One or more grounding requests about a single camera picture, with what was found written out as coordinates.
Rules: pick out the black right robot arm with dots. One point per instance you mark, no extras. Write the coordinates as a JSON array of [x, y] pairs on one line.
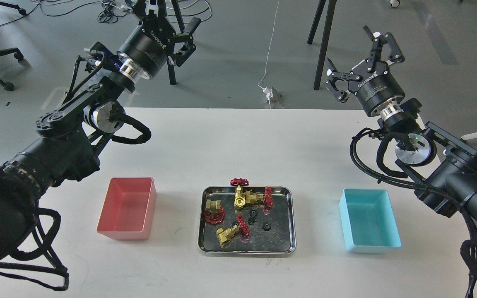
[[440, 168]]

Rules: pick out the upright brass valve red handle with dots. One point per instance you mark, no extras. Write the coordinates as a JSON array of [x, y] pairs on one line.
[[240, 197]]

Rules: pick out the black stand legs left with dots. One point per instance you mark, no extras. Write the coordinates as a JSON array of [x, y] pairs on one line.
[[168, 36]]

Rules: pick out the black stand legs right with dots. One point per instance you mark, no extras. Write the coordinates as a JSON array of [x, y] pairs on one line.
[[325, 36]]

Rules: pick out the brass valve red handle front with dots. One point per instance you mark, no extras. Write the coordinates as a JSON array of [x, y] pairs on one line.
[[225, 235]]

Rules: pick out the pink plastic box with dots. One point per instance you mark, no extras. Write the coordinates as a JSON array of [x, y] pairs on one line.
[[129, 205]]

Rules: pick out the small black gear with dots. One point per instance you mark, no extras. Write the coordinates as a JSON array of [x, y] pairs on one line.
[[253, 217], [266, 226]]

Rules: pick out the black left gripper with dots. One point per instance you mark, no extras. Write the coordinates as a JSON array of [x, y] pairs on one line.
[[142, 55]]

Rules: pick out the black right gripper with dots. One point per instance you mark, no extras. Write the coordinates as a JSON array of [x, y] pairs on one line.
[[373, 89]]

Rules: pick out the brass valve red handle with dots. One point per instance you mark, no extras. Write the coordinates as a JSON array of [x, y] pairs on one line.
[[266, 198], [214, 212], [225, 235], [240, 197]]

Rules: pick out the light blue plastic box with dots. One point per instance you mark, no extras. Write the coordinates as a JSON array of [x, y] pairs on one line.
[[368, 221]]

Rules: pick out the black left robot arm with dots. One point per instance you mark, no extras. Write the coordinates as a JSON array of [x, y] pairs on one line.
[[72, 137]]

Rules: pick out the black stand legs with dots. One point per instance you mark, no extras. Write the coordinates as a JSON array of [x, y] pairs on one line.
[[325, 36], [168, 36]]

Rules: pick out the silver metal tray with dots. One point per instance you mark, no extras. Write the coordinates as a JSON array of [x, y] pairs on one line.
[[280, 241]]

